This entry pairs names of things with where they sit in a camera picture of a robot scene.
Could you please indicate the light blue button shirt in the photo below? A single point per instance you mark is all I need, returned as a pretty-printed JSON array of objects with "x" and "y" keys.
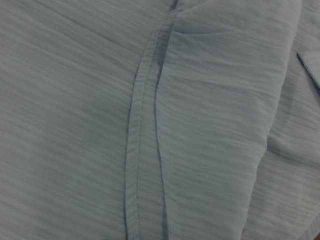
[{"x": 159, "y": 119}]

